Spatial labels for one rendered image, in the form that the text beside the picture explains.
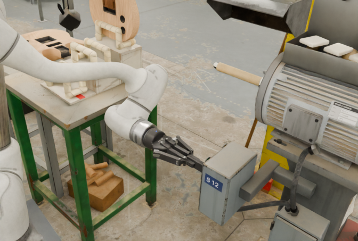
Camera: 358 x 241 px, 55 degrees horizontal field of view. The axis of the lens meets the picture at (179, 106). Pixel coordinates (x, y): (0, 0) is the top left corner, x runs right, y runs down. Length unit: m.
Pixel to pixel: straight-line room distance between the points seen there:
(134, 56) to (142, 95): 0.64
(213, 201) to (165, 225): 1.25
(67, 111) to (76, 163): 0.25
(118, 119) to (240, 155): 0.45
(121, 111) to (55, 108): 0.51
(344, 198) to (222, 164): 0.38
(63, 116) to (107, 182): 0.91
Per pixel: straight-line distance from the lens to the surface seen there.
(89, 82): 1.77
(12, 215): 1.30
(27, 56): 1.06
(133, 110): 1.22
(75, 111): 1.63
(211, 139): 3.01
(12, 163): 1.41
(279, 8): 1.09
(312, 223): 1.21
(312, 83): 1.07
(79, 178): 1.76
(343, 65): 1.01
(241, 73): 1.24
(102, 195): 2.33
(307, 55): 1.04
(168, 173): 2.64
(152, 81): 1.22
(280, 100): 1.08
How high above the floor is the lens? 1.79
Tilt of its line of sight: 32 degrees down
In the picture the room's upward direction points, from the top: 3 degrees clockwise
